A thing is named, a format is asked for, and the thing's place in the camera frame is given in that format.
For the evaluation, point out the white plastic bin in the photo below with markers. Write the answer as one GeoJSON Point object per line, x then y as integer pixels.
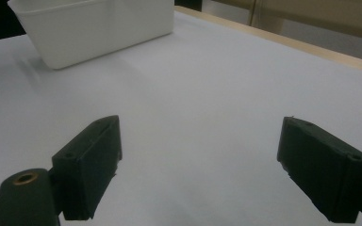
{"type": "Point", "coordinates": [97, 31]}

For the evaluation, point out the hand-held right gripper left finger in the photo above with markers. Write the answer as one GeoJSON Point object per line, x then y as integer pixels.
{"type": "Point", "coordinates": [86, 166]}

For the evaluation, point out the wooden table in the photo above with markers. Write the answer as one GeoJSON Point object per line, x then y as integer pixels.
{"type": "Point", "coordinates": [279, 39]}

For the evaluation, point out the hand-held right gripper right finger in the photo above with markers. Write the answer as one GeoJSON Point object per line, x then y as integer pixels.
{"type": "Point", "coordinates": [323, 169]}

